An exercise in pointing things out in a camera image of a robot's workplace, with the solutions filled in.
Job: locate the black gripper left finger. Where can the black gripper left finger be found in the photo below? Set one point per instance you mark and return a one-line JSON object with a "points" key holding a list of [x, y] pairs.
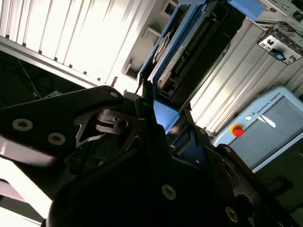
{"points": [[42, 118]]}

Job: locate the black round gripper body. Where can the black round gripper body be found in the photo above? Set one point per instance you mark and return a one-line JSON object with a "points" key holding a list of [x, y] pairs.
{"points": [[142, 201]]}

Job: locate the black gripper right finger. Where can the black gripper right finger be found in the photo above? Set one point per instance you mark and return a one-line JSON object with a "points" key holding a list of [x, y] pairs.
{"points": [[213, 160]]}

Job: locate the hard disk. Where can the hard disk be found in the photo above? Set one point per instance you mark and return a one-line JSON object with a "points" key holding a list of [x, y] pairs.
{"points": [[206, 47]]}

